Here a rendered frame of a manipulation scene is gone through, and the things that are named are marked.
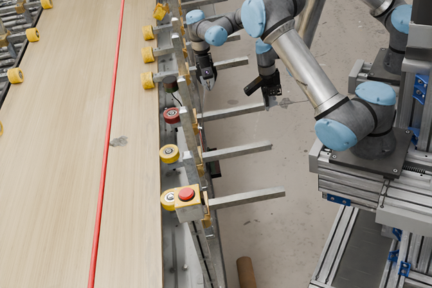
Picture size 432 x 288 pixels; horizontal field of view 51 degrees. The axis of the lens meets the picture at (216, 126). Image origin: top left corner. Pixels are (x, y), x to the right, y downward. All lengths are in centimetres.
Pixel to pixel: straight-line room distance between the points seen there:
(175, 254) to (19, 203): 63
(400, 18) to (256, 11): 66
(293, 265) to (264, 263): 15
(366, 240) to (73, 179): 138
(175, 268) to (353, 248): 91
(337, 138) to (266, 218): 143
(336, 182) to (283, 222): 105
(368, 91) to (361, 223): 111
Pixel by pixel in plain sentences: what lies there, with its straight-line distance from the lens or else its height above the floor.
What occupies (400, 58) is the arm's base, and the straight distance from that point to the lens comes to 191.
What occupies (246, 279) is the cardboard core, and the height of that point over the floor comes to 8.
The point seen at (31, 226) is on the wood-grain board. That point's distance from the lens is 183.
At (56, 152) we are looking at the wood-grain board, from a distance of 208.
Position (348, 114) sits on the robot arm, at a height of 126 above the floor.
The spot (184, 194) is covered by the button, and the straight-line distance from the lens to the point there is 123.
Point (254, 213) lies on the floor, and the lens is 274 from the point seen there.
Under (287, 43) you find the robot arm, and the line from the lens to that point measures 138.
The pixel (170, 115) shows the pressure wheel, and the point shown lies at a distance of 205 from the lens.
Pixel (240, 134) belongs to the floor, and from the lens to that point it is 325.
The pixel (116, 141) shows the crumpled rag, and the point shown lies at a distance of 199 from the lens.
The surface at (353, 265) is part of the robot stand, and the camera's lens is 229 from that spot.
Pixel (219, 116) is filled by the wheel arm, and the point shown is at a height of 85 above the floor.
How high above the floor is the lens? 213
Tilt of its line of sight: 39 degrees down
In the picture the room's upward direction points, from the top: 11 degrees counter-clockwise
